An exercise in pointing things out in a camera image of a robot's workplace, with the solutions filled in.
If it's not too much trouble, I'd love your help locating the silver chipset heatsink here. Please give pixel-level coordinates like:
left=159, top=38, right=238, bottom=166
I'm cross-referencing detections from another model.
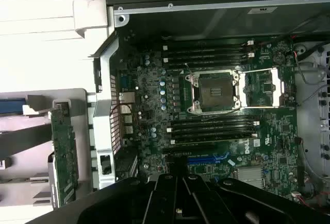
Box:
left=236, top=167, right=265, bottom=187

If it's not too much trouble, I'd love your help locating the black RAM slot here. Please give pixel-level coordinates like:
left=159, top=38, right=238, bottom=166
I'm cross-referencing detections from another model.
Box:
left=162, top=43, right=255, bottom=51
left=162, top=50, right=255, bottom=57
left=167, top=63, right=245, bottom=70
left=167, top=124, right=258, bottom=131
left=171, top=117, right=260, bottom=125
left=171, top=136, right=258, bottom=146
left=163, top=57, right=255, bottom=64
left=171, top=130, right=258, bottom=137

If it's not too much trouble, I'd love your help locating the blue expansion slot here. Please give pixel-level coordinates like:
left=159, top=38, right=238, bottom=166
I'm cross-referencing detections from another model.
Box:
left=187, top=154, right=230, bottom=165

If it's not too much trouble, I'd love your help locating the open grey PC case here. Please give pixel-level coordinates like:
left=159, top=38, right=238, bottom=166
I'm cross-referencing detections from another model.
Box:
left=87, top=0, right=330, bottom=209

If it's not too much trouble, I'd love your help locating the green motherboard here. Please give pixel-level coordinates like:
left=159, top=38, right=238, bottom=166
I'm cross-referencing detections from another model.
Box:
left=117, top=36, right=300, bottom=199

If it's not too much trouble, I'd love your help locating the metal rear port block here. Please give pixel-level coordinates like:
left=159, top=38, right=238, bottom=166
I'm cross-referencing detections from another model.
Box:
left=119, top=91, right=136, bottom=134

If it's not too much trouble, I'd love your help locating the grey parts rack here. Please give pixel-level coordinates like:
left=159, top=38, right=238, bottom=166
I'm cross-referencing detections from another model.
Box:
left=0, top=87, right=90, bottom=209

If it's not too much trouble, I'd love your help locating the CPU socket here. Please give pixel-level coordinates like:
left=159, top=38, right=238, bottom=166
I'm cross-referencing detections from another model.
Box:
left=184, top=69, right=242, bottom=114

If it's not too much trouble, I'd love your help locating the metal socket cover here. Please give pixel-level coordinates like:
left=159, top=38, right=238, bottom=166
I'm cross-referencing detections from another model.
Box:
left=239, top=68, right=286, bottom=109

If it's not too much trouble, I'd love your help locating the blue disk carrier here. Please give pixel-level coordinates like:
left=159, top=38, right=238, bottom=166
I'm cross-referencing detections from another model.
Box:
left=0, top=97, right=26, bottom=115

